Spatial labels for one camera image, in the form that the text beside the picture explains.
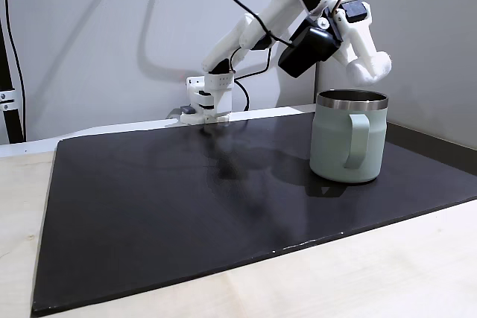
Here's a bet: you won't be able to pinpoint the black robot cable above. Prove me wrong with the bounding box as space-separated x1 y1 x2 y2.
212 0 296 112

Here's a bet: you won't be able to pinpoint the black camera box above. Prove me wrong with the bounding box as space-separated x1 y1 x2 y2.
277 25 344 80

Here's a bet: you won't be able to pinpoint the black stand pole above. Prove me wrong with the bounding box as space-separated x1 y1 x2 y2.
0 18 25 144

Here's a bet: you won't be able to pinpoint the white stand bracket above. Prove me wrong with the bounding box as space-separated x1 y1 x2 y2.
0 90 17 111

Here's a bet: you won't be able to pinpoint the pale green metal cup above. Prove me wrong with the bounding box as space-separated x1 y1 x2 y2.
309 88 390 185

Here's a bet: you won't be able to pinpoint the black table mat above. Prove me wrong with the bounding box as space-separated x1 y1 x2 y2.
30 110 477 316

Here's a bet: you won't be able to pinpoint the black hanging cable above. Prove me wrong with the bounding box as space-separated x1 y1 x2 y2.
0 0 28 141

